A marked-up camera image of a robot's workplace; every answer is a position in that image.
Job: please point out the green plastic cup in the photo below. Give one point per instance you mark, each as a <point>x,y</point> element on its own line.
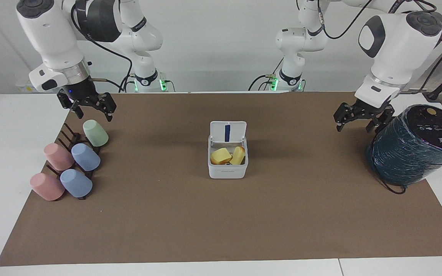
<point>95,132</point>

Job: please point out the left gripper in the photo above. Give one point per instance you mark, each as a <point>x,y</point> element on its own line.
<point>366,109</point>

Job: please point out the pink plastic cup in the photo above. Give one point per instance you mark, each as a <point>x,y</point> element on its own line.
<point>58,156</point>
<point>46,186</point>

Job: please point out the blue plastic cup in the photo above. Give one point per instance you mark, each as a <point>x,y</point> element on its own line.
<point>76,183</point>
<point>86,157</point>

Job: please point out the white bin with lid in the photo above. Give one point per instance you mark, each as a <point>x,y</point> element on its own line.
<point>227,171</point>

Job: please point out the dark brown cup rack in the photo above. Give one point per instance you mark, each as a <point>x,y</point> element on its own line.
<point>71,136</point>

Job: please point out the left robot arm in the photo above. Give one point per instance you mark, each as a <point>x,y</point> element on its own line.
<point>397,46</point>

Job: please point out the yellow bread piece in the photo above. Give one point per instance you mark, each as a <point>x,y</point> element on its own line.
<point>220,156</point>
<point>238,155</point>

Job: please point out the dark teal wrapped cylinder speaker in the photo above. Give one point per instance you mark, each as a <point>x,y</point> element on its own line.
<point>409,153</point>

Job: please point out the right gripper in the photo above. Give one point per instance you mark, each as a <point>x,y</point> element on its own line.
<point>78,91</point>

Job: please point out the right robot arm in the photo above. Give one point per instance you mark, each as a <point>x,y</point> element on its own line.
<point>48,34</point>

